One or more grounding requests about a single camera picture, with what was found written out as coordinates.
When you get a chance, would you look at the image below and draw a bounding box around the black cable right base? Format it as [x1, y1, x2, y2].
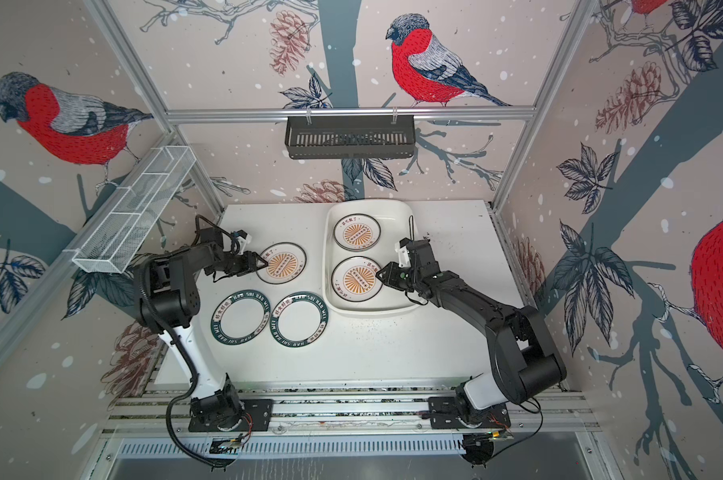
[486, 398, 545, 460]

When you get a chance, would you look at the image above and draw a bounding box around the white mesh wall shelf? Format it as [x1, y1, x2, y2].
[72, 145, 196, 273]

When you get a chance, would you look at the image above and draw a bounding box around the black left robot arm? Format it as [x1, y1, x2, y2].
[133, 227, 267, 429]

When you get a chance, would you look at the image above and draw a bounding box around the green ring plate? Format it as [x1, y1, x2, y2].
[210, 289, 271, 346]
[269, 292, 328, 348]

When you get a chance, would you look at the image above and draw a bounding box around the orange sunburst plate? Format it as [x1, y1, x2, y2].
[332, 214, 381, 252]
[256, 242, 307, 285]
[330, 256, 383, 303]

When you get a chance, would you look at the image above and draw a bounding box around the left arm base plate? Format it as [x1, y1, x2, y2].
[188, 398, 273, 434]

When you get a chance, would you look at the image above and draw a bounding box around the white plastic bin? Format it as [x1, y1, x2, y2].
[322, 199, 417, 318]

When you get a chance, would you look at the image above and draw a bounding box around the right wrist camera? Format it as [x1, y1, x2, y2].
[397, 246, 411, 269]

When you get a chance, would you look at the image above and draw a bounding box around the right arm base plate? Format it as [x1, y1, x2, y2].
[419, 397, 511, 430]

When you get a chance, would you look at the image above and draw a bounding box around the aluminium frame top bar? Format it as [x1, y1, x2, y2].
[164, 106, 537, 125]

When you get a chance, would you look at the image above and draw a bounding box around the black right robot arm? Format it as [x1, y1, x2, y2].
[377, 238, 567, 425]

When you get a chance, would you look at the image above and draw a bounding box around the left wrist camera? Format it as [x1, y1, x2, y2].
[231, 230, 251, 254]

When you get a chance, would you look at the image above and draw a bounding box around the black hanging wire basket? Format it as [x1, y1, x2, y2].
[284, 115, 417, 160]

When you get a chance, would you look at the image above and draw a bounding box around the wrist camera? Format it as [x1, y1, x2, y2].
[397, 246, 411, 269]
[231, 230, 251, 254]

